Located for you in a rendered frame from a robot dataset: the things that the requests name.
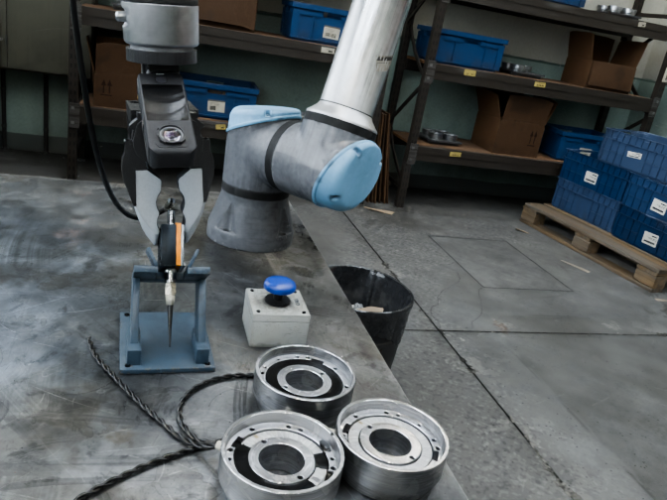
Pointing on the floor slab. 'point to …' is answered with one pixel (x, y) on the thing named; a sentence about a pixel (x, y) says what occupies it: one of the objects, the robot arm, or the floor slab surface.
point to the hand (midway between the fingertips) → (171, 235)
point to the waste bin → (370, 292)
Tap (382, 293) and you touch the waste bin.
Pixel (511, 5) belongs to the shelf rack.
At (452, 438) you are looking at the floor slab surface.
